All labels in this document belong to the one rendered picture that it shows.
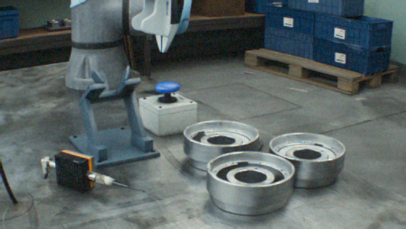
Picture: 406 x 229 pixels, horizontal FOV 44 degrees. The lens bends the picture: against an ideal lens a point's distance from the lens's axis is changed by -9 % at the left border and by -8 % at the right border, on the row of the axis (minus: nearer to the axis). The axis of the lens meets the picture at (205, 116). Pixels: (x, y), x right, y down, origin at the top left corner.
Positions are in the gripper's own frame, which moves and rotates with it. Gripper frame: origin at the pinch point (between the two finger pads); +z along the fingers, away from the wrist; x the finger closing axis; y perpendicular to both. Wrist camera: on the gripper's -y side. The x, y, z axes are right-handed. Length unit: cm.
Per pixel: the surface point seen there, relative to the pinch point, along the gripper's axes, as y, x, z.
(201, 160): 4.5, 18.3, 12.3
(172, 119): 0.9, 3.3, 11.6
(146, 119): 3.4, -1.0, 12.5
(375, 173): -164, -87, 95
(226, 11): -231, -333, 46
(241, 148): 0.1, 21.1, 10.4
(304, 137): -10.1, 22.1, 10.5
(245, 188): 6.9, 31.9, 10.2
